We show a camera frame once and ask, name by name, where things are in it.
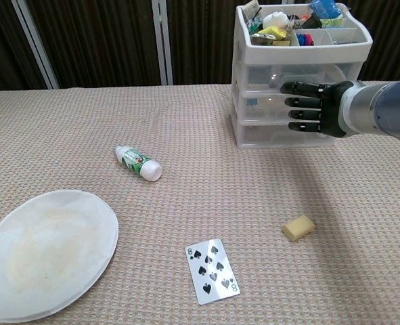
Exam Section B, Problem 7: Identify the white paper plate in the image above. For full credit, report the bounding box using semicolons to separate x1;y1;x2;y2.
0;189;120;323

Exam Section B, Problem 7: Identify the white bottle green label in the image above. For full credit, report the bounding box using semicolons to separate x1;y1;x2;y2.
113;144;162;183

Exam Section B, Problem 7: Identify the yellow wrapped packet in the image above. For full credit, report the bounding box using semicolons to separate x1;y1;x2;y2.
257;26;287;43

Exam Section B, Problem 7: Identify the eight of spades card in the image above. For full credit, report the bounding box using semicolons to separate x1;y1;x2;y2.
185;238;241;305

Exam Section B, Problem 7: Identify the aluminium frame post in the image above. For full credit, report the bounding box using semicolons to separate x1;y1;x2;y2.
151;0;174;86
12;0;59;90

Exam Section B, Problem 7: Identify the beige woven tablecloth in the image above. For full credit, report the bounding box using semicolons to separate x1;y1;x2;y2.
0;79;400;325

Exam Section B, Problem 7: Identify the clear drawer with blue clip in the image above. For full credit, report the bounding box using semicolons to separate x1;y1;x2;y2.
238;93;345;123

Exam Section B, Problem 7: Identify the light green packet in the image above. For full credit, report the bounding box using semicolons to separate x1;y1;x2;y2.
321;17;348;30

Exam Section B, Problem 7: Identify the black pleated curtain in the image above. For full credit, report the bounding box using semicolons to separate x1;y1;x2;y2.
0;0;400;95

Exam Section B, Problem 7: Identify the clear plastic drawer with pendant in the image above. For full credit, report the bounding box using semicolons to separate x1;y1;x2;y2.
243;63;361;94

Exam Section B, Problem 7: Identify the yellow sponge block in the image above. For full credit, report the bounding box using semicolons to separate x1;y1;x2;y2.
281;214;316;242

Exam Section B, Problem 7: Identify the black small pouch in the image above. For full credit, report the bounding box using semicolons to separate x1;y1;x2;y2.
303;14;323;30

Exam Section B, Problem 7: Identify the blue red disc stack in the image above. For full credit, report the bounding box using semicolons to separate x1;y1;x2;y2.
296;32;314;47

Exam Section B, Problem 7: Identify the blue plastic packet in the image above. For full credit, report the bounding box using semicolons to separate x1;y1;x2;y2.
309;0;342;18

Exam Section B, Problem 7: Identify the white crumpled lump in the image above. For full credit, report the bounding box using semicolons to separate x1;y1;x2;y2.
262;12;288;30

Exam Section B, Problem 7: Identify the white plastic drawer unit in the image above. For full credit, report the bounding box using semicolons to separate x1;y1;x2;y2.
229;3;374;150

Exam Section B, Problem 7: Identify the teal snack packet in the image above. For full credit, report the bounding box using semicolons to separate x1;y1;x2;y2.
246;18;262;35

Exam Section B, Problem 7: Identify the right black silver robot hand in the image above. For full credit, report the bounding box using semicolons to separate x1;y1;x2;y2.
280;80;355;139

